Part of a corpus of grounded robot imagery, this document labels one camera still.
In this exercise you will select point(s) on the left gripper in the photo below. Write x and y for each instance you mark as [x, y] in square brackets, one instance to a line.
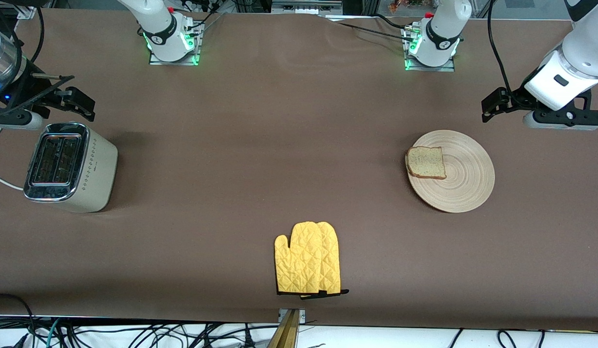
[515, 100]

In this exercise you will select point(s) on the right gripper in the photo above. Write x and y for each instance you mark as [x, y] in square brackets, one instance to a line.
[32, 93]

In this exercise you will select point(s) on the round wooden plate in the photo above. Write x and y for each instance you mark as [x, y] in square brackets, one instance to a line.
[465, 183]

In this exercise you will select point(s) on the brown bread slice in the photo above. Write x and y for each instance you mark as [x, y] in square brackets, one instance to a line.
[427, 163]

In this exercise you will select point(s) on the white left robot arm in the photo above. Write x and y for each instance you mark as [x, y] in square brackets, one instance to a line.
[444, 29]

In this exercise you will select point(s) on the beige chrome two-slot toaster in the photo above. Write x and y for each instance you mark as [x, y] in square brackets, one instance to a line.
[93, 169]

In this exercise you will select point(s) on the grey equipment box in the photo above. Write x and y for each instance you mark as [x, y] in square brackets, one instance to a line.
[303, 6]

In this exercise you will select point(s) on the yellow quilted oven mitt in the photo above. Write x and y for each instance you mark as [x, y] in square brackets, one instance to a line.
[332, 261]
[298, 261]

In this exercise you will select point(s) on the aluminium extrusion bar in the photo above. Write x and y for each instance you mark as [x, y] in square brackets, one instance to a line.
[289, 333]

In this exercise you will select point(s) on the aluminium frame profile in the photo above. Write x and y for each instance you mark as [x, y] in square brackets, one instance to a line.
[28, 13]

